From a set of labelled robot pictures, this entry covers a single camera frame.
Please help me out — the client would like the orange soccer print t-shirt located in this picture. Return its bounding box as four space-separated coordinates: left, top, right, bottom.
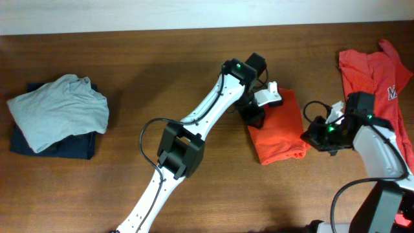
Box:
248 88 310 165

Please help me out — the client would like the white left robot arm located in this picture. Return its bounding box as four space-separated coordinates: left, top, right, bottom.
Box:
116 54 267 233

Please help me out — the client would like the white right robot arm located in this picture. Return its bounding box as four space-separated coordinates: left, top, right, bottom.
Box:
301 114 413 232

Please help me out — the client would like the red heathered t-shirt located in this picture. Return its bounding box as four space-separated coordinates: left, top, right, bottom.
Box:
338 39 413 170

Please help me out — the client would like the dark navy folded garment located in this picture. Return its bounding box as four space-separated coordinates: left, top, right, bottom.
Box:
9 83 98 160

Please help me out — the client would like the light grey folded t-shirt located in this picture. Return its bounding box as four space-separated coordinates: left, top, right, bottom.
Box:
6 74 109 153

